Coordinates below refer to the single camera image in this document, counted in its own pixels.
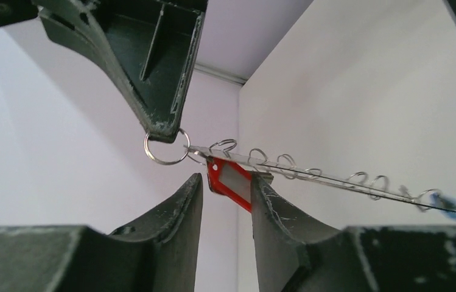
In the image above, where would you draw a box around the red tagged key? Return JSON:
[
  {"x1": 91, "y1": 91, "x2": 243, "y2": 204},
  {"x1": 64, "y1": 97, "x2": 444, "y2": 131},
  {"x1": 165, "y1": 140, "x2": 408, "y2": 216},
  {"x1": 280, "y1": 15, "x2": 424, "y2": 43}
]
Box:
[{"x1": 206, "y1": 158, "x2": 252, "y2": 212}]

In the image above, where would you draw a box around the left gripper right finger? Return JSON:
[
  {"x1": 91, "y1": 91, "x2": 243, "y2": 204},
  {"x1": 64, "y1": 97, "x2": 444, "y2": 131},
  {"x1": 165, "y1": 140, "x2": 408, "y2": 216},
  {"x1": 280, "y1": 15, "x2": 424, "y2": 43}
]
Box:
[{"x1": 250, "y1": 175, "x2": 456, "y2": 291}]

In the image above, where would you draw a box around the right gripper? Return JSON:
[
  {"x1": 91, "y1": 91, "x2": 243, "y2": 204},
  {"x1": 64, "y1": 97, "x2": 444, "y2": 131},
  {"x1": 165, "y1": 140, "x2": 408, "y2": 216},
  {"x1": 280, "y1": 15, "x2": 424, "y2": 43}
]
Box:
[{"x1": 0, "y1": 0, "x2": 39, "y2": 31}]

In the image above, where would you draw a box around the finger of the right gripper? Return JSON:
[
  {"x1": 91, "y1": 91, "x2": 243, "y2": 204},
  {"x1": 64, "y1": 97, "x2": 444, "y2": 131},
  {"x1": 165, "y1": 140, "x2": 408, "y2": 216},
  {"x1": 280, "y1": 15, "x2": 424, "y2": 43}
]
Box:
[{"x1": 37, "y1": 0, "x2": 208, "y2": 144}]

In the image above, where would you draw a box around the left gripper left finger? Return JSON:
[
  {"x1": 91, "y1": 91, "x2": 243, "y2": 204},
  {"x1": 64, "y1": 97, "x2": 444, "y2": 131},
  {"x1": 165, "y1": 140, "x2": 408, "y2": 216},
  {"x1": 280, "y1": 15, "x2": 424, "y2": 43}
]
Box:
[{"x1": 0, "y1": 173, "x2": 203, "y2": 291}]

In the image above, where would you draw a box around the blue tagged key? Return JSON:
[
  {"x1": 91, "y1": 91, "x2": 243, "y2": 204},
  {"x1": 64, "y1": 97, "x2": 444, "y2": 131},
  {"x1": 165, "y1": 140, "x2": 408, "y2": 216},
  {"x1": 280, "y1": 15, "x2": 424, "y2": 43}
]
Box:
[{"x1": 430, "y1": 192, "x2": 456, "y2": 222}]

